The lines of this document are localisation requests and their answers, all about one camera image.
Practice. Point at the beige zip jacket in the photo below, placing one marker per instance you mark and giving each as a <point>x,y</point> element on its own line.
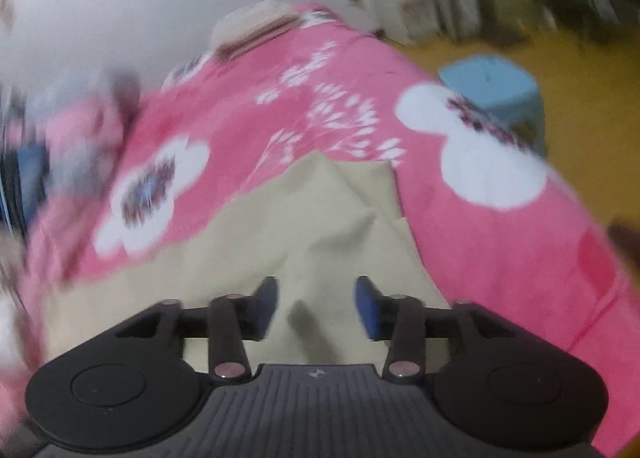
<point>320,218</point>

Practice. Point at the pink checked folded towel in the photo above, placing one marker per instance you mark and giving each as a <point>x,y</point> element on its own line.
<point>250,28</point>

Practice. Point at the white water dispenser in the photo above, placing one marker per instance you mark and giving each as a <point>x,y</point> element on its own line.
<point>405,11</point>

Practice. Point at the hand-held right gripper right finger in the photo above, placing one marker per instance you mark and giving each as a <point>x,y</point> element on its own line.
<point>365,305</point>

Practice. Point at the blue denim garment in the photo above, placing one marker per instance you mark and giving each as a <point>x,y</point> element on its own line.
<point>31,173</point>

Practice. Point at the pink floral blanket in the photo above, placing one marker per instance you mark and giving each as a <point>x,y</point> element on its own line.
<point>350,103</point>

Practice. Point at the light blue plastic stool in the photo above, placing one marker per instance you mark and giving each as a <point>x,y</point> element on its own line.
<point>492,86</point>

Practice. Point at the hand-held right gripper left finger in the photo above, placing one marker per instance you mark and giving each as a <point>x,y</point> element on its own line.
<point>267,300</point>

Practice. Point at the pink grey floral duvet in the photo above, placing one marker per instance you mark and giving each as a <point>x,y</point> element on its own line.
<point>80,138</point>

